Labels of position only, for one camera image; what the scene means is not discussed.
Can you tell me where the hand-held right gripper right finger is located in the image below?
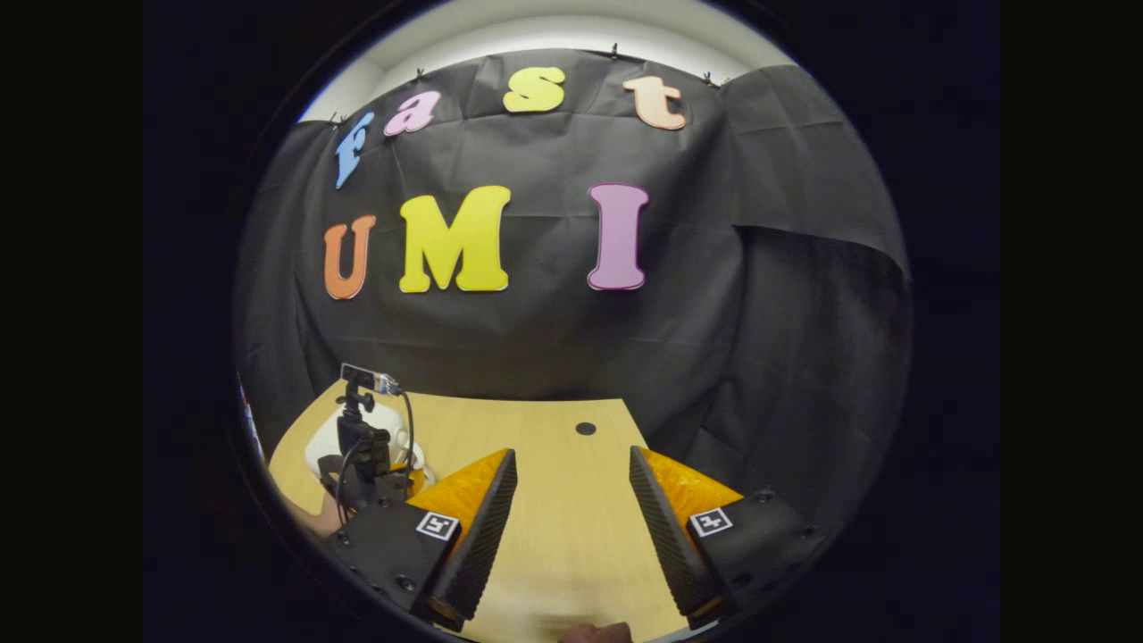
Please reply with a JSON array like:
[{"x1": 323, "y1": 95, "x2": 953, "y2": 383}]
[{"x1": 629, "y1": 445, "x2": 822, "y2": 630}]

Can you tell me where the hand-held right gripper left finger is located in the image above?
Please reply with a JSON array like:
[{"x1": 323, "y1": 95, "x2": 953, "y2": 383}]
[{"x1": 323, "y1": 447, "x2": 519, "y2": 632}]

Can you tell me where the white suitcase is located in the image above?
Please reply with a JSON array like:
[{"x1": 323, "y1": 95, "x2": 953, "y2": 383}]
[{"x1": 304, "y1": 402, "x2": 436, "y2": 490}]

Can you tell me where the black backdrop cloth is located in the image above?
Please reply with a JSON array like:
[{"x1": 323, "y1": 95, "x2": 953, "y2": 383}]
[{"x1": 234, "y1": 47, "x2": 916, "y2": 537}]

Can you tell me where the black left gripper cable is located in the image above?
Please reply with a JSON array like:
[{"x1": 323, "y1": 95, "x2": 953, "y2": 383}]
[{"x1": 397, "y1": 391, "x2": 417, "y2": 474}]

